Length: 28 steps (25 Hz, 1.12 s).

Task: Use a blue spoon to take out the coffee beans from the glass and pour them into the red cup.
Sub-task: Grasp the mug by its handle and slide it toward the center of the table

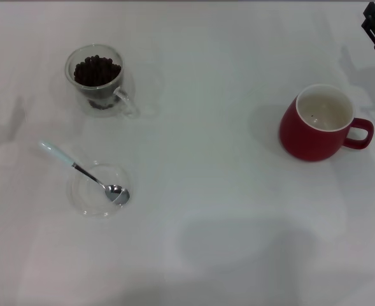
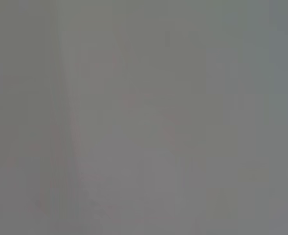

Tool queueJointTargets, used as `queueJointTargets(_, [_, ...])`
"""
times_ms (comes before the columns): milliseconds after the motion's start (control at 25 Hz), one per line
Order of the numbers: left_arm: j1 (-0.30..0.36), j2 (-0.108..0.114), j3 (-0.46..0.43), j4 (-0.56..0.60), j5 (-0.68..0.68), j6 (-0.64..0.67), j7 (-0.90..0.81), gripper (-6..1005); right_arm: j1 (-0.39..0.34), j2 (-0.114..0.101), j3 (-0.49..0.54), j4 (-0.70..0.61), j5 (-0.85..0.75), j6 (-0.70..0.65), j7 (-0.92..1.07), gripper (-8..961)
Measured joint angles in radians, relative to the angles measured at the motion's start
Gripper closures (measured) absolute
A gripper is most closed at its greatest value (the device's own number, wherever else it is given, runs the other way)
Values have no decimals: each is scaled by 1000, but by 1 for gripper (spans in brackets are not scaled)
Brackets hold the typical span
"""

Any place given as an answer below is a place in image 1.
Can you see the red ceramic mug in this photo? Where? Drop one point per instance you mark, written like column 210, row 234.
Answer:
column 305, row 140

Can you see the coffee bean pile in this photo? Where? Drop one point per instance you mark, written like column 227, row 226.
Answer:
column 96, row 71

